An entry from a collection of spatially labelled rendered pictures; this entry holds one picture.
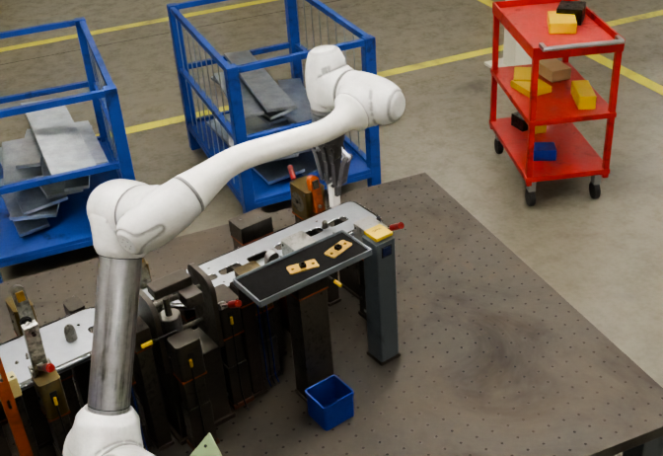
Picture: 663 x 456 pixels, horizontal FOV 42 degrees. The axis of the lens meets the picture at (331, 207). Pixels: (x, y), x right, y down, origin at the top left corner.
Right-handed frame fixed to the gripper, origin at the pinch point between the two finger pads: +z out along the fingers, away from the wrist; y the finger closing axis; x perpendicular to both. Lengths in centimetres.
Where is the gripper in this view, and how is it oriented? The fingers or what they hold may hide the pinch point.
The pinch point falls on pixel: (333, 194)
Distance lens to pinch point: 235.1
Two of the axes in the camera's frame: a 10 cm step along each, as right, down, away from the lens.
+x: -6.5, 4.2, -6.3
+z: 0.6, 8.6, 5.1
